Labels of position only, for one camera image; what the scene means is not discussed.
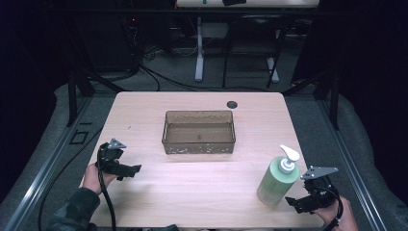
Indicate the white desk with legs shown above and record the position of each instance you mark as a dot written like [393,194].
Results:
[205,38]

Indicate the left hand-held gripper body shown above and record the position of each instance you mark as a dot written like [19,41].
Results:
[110,159]

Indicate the black metal chair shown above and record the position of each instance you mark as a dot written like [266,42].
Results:
[253,41]

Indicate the black metal stand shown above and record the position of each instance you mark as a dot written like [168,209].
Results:
[78,86]
[324,86]

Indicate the aluminium floor rail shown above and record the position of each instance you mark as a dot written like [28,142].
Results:
[41,173]
[356,173]

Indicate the green pump bottle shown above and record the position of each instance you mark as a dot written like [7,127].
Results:
[277,181]

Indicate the person's left hand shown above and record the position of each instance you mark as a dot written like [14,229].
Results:
[92,179]

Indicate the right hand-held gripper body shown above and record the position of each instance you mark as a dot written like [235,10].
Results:
[319,189]

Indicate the brown translucent plastic box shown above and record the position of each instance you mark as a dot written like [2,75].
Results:
[198,133]

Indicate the person's right hand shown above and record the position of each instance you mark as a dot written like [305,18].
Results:
[340,218]

